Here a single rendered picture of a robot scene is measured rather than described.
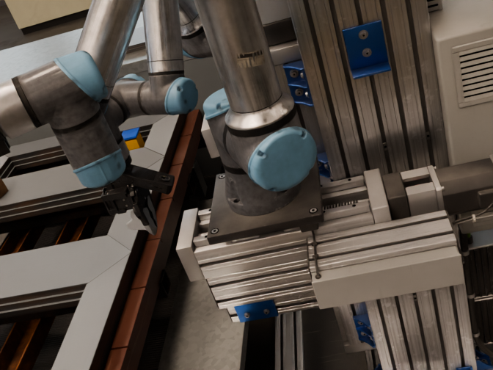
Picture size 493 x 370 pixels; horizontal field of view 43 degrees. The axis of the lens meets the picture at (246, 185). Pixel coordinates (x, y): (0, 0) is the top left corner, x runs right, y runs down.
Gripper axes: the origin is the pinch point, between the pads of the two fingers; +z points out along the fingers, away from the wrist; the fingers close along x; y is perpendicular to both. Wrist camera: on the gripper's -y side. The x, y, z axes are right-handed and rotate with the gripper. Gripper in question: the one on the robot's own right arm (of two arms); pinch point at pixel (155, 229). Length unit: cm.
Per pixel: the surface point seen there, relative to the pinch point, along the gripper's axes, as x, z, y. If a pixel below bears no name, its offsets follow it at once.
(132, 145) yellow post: -59, 7, 24
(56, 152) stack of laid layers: -69, 7, 56
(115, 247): -3.7, 5.6, 13.9
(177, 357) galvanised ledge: 17.7, 24.2, 0.1
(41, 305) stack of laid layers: 9.3, 9.1, 31.4
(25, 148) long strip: -73, 6, 69
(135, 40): -97, -15, 23
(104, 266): 3.1, 5.6, 14.9
